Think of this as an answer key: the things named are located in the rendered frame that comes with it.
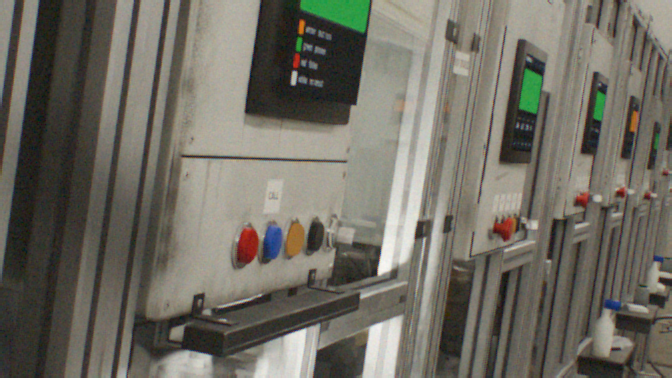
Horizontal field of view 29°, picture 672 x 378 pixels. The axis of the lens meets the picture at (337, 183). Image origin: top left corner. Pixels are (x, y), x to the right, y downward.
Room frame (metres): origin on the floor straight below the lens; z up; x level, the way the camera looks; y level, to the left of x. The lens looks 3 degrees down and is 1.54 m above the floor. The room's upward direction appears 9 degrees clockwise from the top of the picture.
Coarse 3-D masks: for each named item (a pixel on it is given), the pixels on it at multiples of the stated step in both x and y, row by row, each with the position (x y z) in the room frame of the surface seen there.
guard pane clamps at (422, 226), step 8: (448, 24) 1.69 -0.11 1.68; (456, 24) 1.74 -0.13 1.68; (448, 32) 1.70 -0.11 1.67; (456, 32) 1.74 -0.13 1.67; (456, 40) 1.75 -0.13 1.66; (480, 40) 1.89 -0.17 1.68; (472, 48) 1.86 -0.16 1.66; (448, 216) 1.87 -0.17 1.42; (416, 224) 1.69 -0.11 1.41; (424, 224) 1.73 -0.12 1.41; (448, 224) 1.88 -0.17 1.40; (416, 232) 1.70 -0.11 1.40; (424, 232) 1.74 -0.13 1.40; (448, 232) 1.89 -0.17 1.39
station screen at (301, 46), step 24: (312, 24) 1.09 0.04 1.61; (336, 24) 1.15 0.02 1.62; (312, 48) 1.10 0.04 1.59; (336, 48) 1.16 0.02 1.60; (360, 48) 1.23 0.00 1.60; (288, 72) 1.05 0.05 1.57; (312, 72) 1.11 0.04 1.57; (336, 72) 1.17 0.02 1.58; (360, 72) 1.24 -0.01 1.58; (312, 96) 1.12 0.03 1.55; (336, 96) 1.18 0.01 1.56
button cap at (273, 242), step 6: (270, 228) 1.12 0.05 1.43; (276, 228) 1.12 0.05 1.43; (270, 234) 1.11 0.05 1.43; (276, 234) 1.12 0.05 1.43; (270, 240) 1.11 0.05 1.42; (276, 240) 1.12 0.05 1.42; (264, 246) 1.11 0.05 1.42; (270, 246) 1.11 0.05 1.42; (276, 246) 1.12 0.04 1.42; (270, 252) 1.11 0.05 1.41; (276, 252) 1.12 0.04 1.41; (270, 258) 1.12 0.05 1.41
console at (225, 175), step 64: (192, 0) 0.93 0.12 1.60; (256, 0) 1.03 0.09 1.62; (192, 64) 0.93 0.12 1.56; (256, 64) 1.03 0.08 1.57; (192, 128) 0.94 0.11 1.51; (256, 128) 1.07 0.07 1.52; (320, 128) 1.23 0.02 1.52; (192, 192) 0.96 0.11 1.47; (256, 192) 1.09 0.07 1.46; (320, 192) 1.25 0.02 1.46; (192, 256) 0.97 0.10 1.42; (256, 256) 1.11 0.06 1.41; (320, 256) 1.28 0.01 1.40
